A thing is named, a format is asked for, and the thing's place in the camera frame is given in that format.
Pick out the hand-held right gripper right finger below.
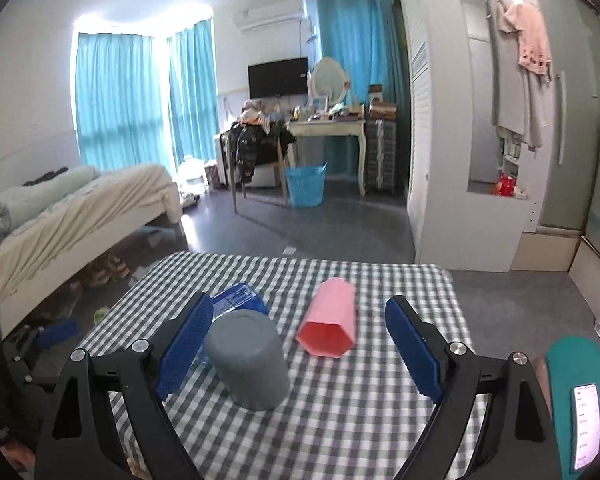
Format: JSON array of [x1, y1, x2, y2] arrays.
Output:
[[384, 295, 563, 480]]

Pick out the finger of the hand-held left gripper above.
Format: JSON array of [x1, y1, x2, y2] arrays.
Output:
[[2, 319, 83, 393]]

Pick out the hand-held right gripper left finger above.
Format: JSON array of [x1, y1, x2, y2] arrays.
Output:
[[34, 291, 216, 480]]

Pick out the pink hexagonal cup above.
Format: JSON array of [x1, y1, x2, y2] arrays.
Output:
[[295, 276, 357, 359]]

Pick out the grey cup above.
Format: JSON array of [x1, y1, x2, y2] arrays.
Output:
[[204, 308, 291, 411]]

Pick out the blue clear plastic container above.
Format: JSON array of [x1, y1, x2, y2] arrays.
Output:
[[197, 282, 271, 367]]

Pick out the shoes under bed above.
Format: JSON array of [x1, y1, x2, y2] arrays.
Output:
[[87, 255, 131, 288]]

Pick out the grey checkered tablecloth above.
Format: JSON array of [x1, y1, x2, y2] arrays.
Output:
[[72, 251, 486, 480]]

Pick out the cream blanket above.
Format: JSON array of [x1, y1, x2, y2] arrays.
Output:
[[0, 164, 181, 301]]

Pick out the white bed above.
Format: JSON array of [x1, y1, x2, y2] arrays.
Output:
[[0, 164, 183, 341]]

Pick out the pale green pillow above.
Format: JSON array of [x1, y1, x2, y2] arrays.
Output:
[[0, 166, 101, 226]]

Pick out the teal phone device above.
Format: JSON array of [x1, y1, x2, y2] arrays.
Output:
[[545, 336, 600, 480]]

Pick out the white floor appliance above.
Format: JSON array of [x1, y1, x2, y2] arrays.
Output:
[[177, 156, 206, 193]]

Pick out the red packets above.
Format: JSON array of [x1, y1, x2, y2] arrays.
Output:
[[490, 172, 520, 200]]

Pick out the smartphone with lit screen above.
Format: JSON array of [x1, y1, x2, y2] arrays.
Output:
[[570, 382, 600, 471]]

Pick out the wooden chair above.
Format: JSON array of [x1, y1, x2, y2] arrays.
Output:
[[220, 127, 297, 213]]

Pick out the blue plastic basket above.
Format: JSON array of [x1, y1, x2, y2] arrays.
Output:
[[285, 162, 328, 208]]

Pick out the grey drawer cabinet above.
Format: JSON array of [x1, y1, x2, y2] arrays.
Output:
[[365, 119, 397, 193]]

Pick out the pile of dark clothes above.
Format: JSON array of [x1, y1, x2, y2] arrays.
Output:
[[227, 100, 296, 183]]

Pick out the white wardrobe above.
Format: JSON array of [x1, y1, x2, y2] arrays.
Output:
[[395, 0, 541, 273]]

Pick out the white dressing table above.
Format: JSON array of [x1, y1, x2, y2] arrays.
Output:
[[286, 117, 368, 197]]

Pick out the wide turquoise window curtain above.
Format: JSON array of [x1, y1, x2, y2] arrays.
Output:
[[75, 32, 171, 171]]

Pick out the brown boxes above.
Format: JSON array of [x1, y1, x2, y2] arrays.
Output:
[[367, 85, 398, 121]]

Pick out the narrow turquoise window curtain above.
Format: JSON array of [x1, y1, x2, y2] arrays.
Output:
[[167, 17, 218, 161]]

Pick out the grey hanging garment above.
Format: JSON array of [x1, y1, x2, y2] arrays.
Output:
[[485, 0, 551, 153]]

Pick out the oval vanity mirror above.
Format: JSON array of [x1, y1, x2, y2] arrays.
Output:
[[307, 56, 351, 106]]

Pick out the tall turquoise curtain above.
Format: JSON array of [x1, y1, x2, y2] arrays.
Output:
[[314, 0, 411, 178]]

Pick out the pink hanging garment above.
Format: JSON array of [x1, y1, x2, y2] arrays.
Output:
[[497, 0, 553, 76]]

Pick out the white air conditioner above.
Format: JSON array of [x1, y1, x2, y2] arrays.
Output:
[[231, 6, 305, 31]]

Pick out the black wall television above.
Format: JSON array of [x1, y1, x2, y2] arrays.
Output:
[[247, 57, 310, 97]]

